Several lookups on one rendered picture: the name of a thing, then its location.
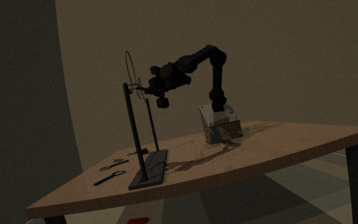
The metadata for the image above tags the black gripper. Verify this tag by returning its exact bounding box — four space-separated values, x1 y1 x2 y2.
144 66 176 109

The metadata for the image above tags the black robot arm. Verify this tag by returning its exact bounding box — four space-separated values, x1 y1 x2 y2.
148 45 227 113

